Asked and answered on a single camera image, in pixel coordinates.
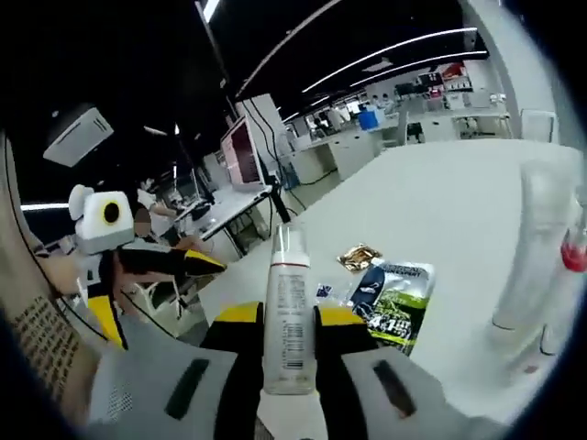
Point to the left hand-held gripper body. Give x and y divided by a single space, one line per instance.
98 229

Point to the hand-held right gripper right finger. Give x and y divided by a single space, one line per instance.
339 366

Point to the tall red-collared skincare pump bottle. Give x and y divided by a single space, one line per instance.
575 254

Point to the ceiling air conditioner unit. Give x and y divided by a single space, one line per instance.
78 137

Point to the white mesh-back chair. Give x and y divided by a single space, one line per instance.
537 126

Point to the green black skincare sachet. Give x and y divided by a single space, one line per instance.
403 302

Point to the black tripod stand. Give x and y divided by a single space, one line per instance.
278 201

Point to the white framed monitor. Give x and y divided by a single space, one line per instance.
243 156

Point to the blue plastic bin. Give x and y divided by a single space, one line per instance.
369 120

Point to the person's left hand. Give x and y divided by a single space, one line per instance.
64 275

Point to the white side desk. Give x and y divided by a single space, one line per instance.
229 206

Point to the small clear skincare sachet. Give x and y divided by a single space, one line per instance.
328 291

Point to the small white skincare pump bottle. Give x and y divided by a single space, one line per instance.
289 321

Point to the white office workbench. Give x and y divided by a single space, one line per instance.
357 151

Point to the gold foil skincare sachet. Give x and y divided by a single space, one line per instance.
360 257

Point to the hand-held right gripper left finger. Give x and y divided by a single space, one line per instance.
238 366

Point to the white skincare tube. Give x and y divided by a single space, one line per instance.
532 252

